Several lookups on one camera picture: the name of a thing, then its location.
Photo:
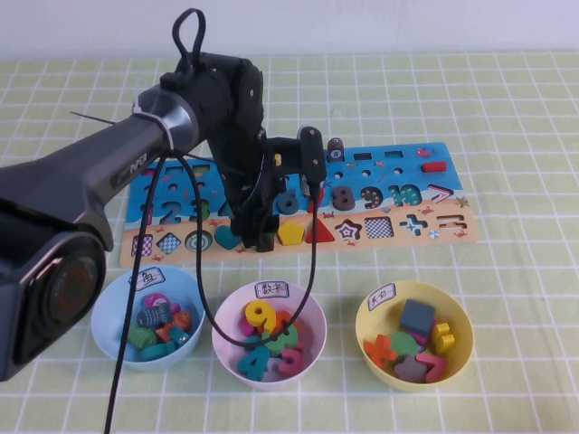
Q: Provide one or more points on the cyan wooden fish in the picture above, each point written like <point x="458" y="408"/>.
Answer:
<point x="178" y="336"/>

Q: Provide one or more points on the mauve wooden star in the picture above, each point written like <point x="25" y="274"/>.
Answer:
<point x="409" y="370"/>

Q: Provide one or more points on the red wooden triangle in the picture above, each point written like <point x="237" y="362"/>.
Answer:
<point x="325" y="235"/>

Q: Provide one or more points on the pink wooden greater-than sign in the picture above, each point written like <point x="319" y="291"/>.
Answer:
<point x="436" y="364"/>

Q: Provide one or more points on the light blue plastic bowl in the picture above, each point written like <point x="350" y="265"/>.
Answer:
<point x="181" y="294"/>

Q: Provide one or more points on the teal wooden heart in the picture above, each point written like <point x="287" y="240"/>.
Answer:
<point x="224" y="237"/>

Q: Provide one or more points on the red rectangular wooden block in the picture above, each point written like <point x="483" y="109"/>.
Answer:
<point x="434" y="167"/>

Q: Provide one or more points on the blue beach puzzle board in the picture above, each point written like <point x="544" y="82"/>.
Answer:
<point x="375" y="199"/>

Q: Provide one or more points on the brown fish peg eight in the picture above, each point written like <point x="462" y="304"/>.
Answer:
<point x="335" y="150"/>

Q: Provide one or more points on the pink wooden fish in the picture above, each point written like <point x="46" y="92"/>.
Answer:
<point x="154" y="300"/>

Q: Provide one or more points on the green checked tablecloth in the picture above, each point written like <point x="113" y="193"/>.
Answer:
<point x="497" y="113"/>

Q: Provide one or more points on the white zip tie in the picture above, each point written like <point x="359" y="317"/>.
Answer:
<point x="156" y="119"/>

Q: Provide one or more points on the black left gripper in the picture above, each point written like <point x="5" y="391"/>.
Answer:
<point x="258" y="217"/>

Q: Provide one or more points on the yellow wooden number nine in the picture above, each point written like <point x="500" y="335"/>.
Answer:
<point x="268" y="322"/>

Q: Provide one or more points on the slate wooden number six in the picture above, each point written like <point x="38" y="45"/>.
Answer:
<point x="294" y="210"/>

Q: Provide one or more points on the teal wooden fish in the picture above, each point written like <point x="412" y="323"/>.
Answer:
<point x="156" y="351"/>

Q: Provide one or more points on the green wooden circle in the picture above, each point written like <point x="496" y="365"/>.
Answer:
<point x="405" y="346"/>

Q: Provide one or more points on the slate wooden square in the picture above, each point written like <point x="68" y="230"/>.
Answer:
<point x="416" y="316"/>

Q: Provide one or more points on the green wooden fish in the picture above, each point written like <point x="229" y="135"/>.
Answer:
<point x="139" y="336"/>

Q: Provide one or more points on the pink wooden number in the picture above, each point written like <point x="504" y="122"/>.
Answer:
<point x="294" y="366"/>

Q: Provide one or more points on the yellow fish peg six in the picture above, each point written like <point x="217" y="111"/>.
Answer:
<point x="277" y="160"/>

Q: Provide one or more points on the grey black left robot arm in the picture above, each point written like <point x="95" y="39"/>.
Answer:
<point x="90" y="163"/>

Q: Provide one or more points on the brown wooden number eight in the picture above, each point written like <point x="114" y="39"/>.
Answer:
<point x="350" y="201"/>

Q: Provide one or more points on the orange wooden cross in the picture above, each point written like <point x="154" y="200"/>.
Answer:
<point x="380" y="350"/>

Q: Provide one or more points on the yellow plastic bowl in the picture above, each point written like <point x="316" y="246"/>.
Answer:
<point x="375" y="316"/>

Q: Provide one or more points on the white label on yellow bowl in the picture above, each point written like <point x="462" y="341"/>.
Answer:
<point x="382" y="297"/>

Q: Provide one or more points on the white label on pink bowl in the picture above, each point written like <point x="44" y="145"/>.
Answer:
<point x="271" y="290"/>

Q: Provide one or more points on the red wooden number seven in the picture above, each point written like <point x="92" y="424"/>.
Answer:
<point x="320" y="201"/>

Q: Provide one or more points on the red wooden fish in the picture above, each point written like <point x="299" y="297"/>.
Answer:
<point x="163" y="334"/>

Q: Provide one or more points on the white label on blue bowl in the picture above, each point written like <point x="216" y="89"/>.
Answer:
<point x="154" y="280"/>

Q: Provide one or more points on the magenta wooden fish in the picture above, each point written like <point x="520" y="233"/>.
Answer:
<point x="175" y="308"/>

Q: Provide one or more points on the magenta wooden shape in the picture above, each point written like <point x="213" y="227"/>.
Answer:
<point x="427" y="340"/>

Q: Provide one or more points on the yellow wooden pentagon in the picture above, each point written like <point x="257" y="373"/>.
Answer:
<point x="291" y="233"/>

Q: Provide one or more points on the orange wooden fish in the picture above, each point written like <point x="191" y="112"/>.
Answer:
<point x="182" y="320"/>

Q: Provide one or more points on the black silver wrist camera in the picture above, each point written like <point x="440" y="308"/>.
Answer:
<point x="312" y="153"/>

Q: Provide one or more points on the light pink plastic bowl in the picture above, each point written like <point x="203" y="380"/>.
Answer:
<point x="226" y="359"/>

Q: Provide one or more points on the dark blue wooden fish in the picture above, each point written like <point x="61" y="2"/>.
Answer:
<point x="151" y="316"/>

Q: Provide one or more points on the orange wooden number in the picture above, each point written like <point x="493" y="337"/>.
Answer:
<point x="280" y="318"/>

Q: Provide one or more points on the green wooden number three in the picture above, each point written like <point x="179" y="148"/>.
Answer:
<point x="289" y="344"/>

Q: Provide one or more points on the magenta wooden number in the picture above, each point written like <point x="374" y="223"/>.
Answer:
<point x="244" y="329"/>

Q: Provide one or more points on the teal wooden number four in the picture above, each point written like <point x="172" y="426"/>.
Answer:
<point x="260" y="368"/>

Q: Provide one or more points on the black zip tie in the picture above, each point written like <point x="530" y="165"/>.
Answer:
<point x="92" y="118"/>

